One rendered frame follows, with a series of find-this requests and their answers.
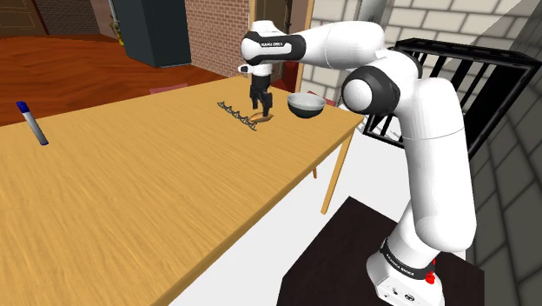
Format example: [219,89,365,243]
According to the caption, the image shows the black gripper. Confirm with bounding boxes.
[248,74,274,119]

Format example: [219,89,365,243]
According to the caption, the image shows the orange-brown oval bread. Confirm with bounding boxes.
[247,111,276,125]

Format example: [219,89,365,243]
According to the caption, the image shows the black bowl with white inside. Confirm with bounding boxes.
[286,92,327,120]

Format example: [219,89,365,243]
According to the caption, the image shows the dark tall cabinet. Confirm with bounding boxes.
[111,0,194,70]

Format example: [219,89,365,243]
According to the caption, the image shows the light wooden table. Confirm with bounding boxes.
[0,75,366,306]

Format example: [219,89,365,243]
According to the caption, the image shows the dark robot stand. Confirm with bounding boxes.
[276,196,486,306]

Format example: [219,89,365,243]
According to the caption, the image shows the grey marker with blue cap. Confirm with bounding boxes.
[16,100,50,147]

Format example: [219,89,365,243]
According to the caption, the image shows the black metal railing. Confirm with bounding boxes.
[362,37,542,161]

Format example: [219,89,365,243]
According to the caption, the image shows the brown wooden door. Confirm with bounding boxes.
[0,0,49,38]

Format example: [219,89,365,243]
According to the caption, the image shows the dark zigzag wire rack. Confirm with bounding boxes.
[216,100,259,133]

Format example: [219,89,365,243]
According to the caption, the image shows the wooden door frame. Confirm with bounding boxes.
[248,0,315,93]

